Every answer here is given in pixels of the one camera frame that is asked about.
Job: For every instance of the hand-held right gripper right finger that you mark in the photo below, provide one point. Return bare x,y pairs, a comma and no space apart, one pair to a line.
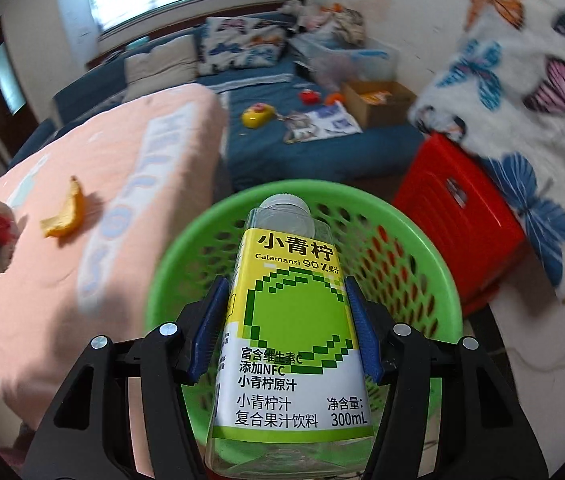
362,332

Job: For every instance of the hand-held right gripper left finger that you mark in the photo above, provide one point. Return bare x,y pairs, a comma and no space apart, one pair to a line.
210,331

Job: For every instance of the clear green label bottle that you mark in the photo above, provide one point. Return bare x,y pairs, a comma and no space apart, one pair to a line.
292,320

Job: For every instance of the green plastic basket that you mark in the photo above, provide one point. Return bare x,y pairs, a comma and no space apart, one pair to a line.
412,280

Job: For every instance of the yellow fruit peel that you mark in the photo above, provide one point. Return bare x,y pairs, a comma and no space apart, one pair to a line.
70,210

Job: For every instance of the red plastic stool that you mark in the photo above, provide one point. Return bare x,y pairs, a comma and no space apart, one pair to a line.
457,215

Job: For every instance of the dark door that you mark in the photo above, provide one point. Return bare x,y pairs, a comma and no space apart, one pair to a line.
10,80

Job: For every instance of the blue sofa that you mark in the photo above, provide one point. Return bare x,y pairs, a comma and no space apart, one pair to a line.
272,160

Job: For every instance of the printed booklet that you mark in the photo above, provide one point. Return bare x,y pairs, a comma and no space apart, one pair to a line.
322,122

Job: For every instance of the yellow toy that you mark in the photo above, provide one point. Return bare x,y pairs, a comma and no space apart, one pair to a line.
257,116

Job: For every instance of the cardboard box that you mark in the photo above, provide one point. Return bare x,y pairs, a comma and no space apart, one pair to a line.
377,105

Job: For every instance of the beige pillow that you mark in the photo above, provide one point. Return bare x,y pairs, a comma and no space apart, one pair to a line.
162,62

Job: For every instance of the clear storage bin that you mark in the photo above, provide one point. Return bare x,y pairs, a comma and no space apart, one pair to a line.
347,62

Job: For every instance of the butterfly print blanket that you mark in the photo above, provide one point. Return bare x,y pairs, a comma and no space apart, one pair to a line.
527,110

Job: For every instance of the butterfly print pillow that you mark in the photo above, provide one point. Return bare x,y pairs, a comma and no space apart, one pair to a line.
242,45

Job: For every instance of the plush toys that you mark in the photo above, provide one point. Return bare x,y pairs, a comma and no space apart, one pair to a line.
300,12

